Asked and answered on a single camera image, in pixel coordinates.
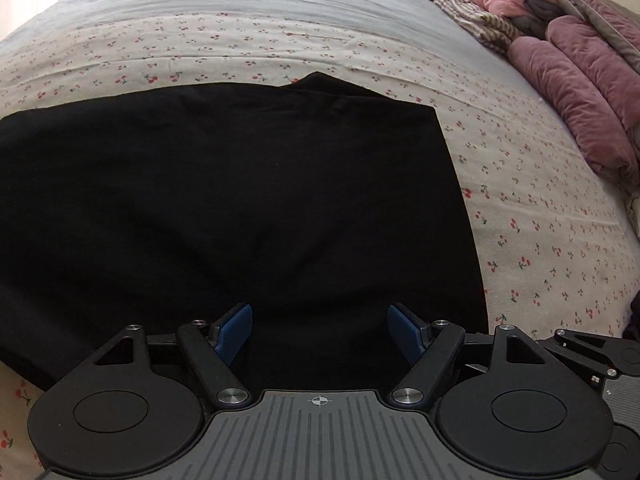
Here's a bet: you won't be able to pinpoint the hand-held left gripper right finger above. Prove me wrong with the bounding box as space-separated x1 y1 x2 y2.
387 302 548 407

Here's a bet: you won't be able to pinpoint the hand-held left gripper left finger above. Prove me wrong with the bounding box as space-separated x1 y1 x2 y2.
92 302 253 407

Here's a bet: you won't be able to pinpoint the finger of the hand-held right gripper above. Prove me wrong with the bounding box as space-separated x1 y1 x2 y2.
535 327 632 386

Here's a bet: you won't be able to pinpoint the black pants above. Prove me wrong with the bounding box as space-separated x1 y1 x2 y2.
0 72 492 395

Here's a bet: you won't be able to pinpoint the bed with floral sheet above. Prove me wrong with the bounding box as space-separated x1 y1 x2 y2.
0 9 640 480

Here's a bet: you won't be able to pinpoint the purple velvet quilt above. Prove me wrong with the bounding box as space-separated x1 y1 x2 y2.
506 2 640 187

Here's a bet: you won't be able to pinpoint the striped folded cloth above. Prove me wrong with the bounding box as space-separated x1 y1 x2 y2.
434 0 523 55

